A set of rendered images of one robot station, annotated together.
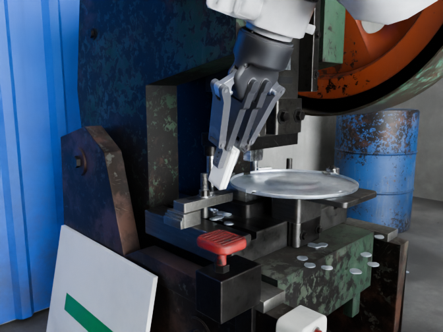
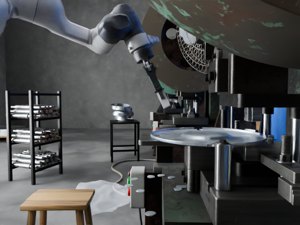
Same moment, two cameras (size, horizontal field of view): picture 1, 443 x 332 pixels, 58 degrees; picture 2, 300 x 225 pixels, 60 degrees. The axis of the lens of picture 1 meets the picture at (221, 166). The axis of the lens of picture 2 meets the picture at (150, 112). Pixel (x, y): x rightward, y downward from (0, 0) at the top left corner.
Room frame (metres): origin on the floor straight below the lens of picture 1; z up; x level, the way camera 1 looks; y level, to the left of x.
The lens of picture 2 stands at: (1.30, -0.74, 0.88)
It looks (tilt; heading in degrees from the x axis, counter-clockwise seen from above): 3 degrees down; 136
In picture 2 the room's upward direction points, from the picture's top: straight up
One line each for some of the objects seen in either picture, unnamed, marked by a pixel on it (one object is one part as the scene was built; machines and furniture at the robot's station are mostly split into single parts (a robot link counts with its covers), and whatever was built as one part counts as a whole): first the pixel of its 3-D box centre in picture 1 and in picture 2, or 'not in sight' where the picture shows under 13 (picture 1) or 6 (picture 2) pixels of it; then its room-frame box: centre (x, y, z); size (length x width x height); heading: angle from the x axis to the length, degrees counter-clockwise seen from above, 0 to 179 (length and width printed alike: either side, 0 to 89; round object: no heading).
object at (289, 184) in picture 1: (292, 182); (206, 135); (0.91, -0.16, 0.78); 0.29 x 0.29 x 0.01
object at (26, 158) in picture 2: not in sight; (35, 134); (-1.62, 0.31, 0.47); 0.46 x 0.43 x 0.95; 24
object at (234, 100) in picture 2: (250, 143); (258, 105); (1.01, -0.07, 0.86); 0.20 x 0.16 x 0.05; 134
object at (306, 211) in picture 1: (308, 213); (187, 160); (0.88, -0.20, 0.72); 0.25 x 0.14 x 0.14; 44
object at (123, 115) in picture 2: not in sight; (123, 131); (-1.65, 1.56, 0.40); 0.45 x 0.40 x 0.79; 146
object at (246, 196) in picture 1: (252, 184); (253, 145); (1.00, -0.08, 0.76); 0.15 x 0.09 x 0.05; 134
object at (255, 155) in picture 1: (254, 152); (252, 113); (1.00, -0.08, 0.84); 0.05 x 0.03 x 0.04; 134
